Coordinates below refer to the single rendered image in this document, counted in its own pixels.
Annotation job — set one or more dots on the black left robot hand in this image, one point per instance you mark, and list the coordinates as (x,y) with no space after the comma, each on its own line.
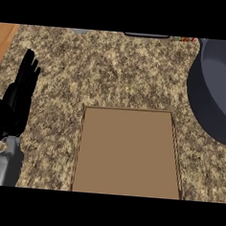
(18,93)

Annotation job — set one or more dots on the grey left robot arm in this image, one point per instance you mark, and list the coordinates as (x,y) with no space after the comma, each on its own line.
(2,165)

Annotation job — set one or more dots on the dark grey pot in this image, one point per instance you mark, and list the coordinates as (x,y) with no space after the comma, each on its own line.
(216,89)

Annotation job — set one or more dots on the orange wooden board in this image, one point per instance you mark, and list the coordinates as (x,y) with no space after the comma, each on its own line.
(3,42)

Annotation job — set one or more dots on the grey rounded object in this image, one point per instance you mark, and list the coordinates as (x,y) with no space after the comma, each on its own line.
(79,30)

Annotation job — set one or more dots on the colourful striped object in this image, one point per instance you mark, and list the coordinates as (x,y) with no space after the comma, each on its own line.
(184,39)

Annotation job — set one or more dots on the brown wooden tray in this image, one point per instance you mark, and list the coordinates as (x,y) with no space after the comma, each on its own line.
(129,153)

